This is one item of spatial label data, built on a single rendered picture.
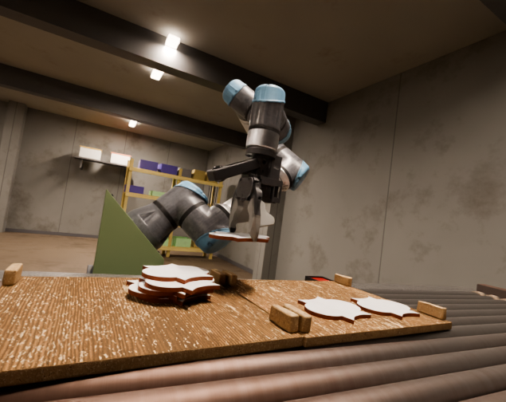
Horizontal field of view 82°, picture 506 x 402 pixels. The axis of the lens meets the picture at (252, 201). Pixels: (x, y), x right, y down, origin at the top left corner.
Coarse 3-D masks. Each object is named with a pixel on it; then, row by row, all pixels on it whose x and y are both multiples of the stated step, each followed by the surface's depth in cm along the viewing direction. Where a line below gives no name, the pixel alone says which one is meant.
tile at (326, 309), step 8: (304, 304) 60; (312, 304) 59; (320, 304) 60; (328, 304) 61; (336, 304) 62; (344, 304) 63; (352, 304) 64; (312, 312) 55; (320, 312) 54; (328, 312) 55; (336, 312) 56; (344, 312) 57; (352, 312) 57; (360, 312) 58; (336, 320) 53; (344, 320) 54; (352, 320) 53
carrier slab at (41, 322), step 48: (0, 288) 47; (48, 288) 50; (96, 288) 53; (0, 336) 32; (48, 336) 33; (96, 336) 35; (144, 336) 37; (192, 336) 39; (240, 336) 41; (288, 336) 43; (0, 384) 26
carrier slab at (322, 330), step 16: (240, 288) 68; (256, 288) 70; (272, 288) 72; (288, 288) 74; (304, 288) 77; (320, 288) 80; (336, 288) 82; (352, 288) 86; (256, 304) 57; (272, 304) 58; (320, 320) 52; (368, 320) 56; (384, 320) 58; (400, 320) 59; (416, 320) 61; (432, 320) 63; (304, 336) 44; (320, 336) 45; (336, 336) 47; (352, 336) 48; (368, 336) 50; (384, 336) 52
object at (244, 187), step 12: (252, 156) 69; (264, 156) 67; (276, 156) 69; (264, 168) 67; (276, 168) 69; (240, 180) 68; (252, 180) 64; (264, 180) 65; (276, 180) 67; (240, 192) 67; (264, 192) 66; (276, 192) 68
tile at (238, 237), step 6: (210, 234) 62; (216, 234) 61; (222, 234) 62; (228, 234) 64; (234, 234) 65; (240, 234) 66; (246, 234) 68; (258, 234) 70; (234, 240) 60; (240, 240) 59; (246, 240) 61; (252, 240) 62; (258, 240) 62; (264, 240) 62
